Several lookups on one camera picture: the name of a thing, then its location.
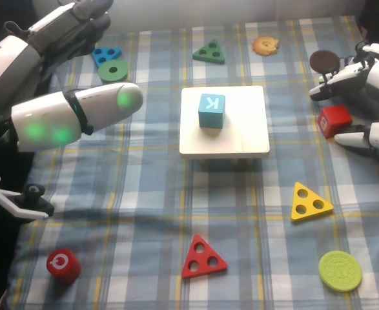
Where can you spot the green triangle block with holes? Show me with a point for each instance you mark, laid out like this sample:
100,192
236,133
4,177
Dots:
208,55

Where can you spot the brown round toy cookie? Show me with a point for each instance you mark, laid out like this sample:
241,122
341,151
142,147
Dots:
323,61

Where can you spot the blue triangle block with holes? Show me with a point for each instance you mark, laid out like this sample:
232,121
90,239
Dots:
105,55

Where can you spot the cyan cube block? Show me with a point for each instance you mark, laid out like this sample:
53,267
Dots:
211,111

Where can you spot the red triangle block with holes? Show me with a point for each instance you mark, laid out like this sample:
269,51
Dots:
203,258

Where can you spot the green round toy cookie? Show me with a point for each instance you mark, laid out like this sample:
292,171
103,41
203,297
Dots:
340,272

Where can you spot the blue plaid tablecloth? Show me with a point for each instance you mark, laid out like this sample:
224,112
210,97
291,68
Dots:
144,193

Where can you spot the yellow triangle block with holes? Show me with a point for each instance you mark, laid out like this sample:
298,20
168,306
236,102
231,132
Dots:
310,203

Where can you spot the red cylinder block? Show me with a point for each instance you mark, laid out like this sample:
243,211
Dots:
63,266

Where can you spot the tan flower-shaped toy biscuit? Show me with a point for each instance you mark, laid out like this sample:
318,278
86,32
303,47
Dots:
265,46

